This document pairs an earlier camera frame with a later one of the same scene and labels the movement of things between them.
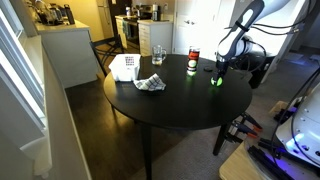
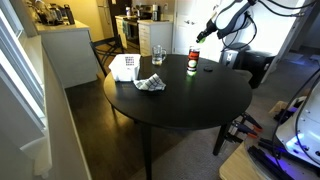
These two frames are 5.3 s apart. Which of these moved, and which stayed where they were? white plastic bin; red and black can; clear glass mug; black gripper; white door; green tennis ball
Moved: black gripper; green tennis ball
Stayed: white plastic bin; white door; clear glass mug; red and black can
